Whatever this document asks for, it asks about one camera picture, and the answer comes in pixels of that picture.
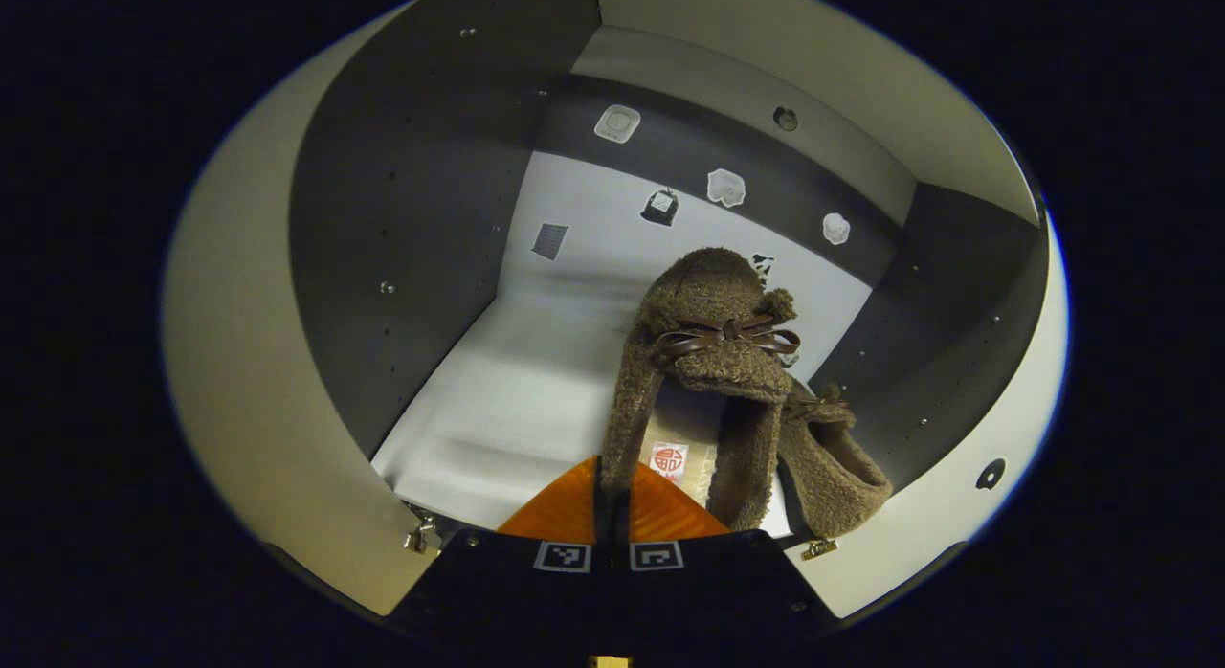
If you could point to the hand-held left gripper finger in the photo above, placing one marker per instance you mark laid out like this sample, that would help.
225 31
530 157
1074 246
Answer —
603 496
620 505

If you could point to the brown fuzzy shoe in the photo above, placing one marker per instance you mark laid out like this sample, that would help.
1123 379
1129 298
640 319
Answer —
833 467
708 295

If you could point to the white shoe cabinet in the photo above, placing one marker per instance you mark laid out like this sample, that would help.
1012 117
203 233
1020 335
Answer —
431 218

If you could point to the metal door hinge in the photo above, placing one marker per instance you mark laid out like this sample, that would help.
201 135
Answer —
819 549
421 534

